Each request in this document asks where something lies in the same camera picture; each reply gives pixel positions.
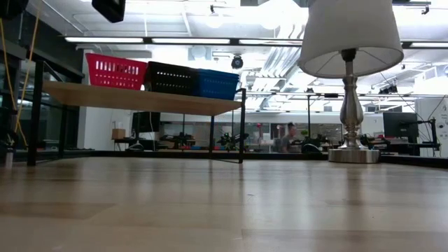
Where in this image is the long ceiling light fixture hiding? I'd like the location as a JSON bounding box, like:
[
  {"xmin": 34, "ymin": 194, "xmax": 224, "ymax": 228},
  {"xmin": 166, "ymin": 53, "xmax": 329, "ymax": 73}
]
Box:
[{"xmin": 64, "ymin": 34, "xmax": 448, "ymax": 49}]

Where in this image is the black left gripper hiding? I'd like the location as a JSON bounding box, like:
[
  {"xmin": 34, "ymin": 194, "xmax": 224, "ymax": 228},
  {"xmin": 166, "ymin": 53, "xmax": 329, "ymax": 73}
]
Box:
[{"xmin": 91, "ymin": 0, "xmax": 127, "ymax": 24}]

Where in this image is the white board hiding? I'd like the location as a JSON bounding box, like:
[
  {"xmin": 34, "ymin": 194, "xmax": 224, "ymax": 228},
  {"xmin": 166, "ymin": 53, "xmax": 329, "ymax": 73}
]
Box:
[{"xmin": 415, "ymin": 97, "xmax": 448, "ymax": 158}]

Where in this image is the black monitor stand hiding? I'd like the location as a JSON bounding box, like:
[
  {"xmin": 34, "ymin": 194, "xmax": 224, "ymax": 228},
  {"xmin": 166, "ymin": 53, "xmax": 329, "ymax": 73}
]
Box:
[{"xmin": 418, "ymin": 117, "xmax": 440, "ymax": 151}]

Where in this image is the yellow cable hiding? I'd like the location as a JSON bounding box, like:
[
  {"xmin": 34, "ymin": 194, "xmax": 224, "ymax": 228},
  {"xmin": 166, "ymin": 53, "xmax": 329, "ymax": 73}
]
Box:
[{"xmin": 0, "ymin": 0, "xmax": 40, "ymax": 150}]

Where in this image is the white shade silver table lamp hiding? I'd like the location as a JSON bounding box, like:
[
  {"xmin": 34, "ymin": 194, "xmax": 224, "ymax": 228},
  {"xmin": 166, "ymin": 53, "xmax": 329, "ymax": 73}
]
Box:
[{"xmin": 297, "ymin": 0, "xmax": 405, "ymax": 165}]

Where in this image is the person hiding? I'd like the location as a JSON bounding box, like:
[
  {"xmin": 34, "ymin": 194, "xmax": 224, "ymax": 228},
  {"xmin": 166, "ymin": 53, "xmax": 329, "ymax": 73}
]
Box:
[{"xmin": 279, "ymin": 122, "xmax": 299, "ymax": 154}]

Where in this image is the red plastic basket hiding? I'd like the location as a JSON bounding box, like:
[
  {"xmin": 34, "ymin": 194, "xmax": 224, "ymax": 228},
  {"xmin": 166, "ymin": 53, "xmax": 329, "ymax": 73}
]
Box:
[
  {"xmin": 85, "ymin": 52, "xmax": 148, "ymax": 66},
  {"xmin": 85, "ymin": 57, "xmax": 148, "ymax": 91}
]

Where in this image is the small grey cylinder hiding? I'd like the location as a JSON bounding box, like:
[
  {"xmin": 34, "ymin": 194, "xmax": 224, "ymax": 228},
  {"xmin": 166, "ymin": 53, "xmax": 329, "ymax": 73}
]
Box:
[{"xmin": 4, "ymin": 148, "xmax": 15, "ymax": 169}]

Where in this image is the black monitor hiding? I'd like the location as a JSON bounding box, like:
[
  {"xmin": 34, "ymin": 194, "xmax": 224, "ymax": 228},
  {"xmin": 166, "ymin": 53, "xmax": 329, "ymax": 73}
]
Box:
[
  {"xmin": 132, "ymin": 111, "xmax": 162, "ymax": 134},
  {"xmin": 382, "ymin": 111, "xmax": 420, "ymax": 141}
]

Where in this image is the wooden shelf with black legs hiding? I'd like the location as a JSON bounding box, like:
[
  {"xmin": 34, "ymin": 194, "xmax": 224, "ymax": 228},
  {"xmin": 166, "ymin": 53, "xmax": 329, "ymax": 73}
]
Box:
[{"xmin": 27, "ymin": 59, "xmax": 246, "ymax": 167}]

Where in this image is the black plastic basket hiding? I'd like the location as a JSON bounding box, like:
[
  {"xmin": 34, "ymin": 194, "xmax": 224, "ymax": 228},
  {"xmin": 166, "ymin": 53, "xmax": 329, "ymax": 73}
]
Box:
[
  {"xmin": 144, "ymin": 68, "xmax": 199, "ymax": 97},
  {"xmin": 145, "ymin": 64, "xmax": 199, "ymax": 75},
  {"xmin": 145, "ymin": 61, "xmax": 199, "ymax": 71}
]

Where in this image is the blue plastic basket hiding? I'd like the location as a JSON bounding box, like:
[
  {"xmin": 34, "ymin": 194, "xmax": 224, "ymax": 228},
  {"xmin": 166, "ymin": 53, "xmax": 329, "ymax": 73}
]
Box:
[
  {"xmin": 195, "ymin": 68, "xmax": 241, "ymax": 76},
  {"xmin": 195, "ymin": 71, "xmax": 241, "ymax": 81},
  {"xmin": 194, "ymin": 75, "xmax": 240, "ymax": 101}
]

